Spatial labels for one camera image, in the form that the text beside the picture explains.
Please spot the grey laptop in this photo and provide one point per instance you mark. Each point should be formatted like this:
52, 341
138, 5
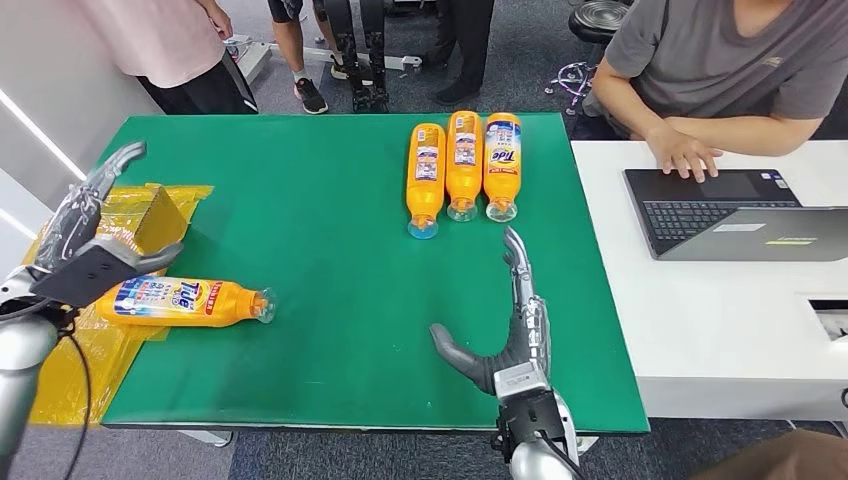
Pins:
696, 212

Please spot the white table foot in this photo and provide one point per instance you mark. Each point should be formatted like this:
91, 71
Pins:
206, 438
586, 444

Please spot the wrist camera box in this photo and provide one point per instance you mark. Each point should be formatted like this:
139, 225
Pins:
523, 414
83, 275

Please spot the white desk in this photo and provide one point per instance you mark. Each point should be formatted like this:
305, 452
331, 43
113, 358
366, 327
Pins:
715, 318

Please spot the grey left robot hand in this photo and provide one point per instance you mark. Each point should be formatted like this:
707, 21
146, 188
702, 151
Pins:
69, 222

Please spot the green table mat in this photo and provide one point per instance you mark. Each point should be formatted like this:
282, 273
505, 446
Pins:
331, 298

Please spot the yellow plastic sheet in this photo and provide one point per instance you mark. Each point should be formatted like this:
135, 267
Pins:
73, 378

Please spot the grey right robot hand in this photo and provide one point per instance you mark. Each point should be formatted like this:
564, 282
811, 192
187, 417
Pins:
530, 331

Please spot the person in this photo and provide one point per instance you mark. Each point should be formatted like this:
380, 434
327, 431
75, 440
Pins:
474, 40
702, 60
166, 40
295, 46

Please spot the black round stool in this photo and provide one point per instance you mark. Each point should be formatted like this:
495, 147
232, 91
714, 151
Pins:
599, 16

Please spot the orange detergent bottle clear cap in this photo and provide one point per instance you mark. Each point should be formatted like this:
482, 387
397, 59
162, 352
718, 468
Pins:
501, 189
464, 182

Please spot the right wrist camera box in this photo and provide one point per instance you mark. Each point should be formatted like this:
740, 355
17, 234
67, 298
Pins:
523, 414

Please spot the white wall light strip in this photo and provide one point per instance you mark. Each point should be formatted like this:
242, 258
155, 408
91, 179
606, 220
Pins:
40, 132

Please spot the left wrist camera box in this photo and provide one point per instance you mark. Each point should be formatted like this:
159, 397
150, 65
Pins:
83, 275

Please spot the brown rounded object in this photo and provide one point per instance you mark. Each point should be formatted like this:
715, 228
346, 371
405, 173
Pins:
782, 458

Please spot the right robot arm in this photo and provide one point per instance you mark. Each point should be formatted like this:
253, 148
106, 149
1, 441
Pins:
536, 467

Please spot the orange detergent bottle bluish cap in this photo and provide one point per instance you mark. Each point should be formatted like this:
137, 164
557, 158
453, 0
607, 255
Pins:
425, 192

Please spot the orange Tide detergent bottle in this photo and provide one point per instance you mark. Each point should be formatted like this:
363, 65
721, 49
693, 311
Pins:
218, 305

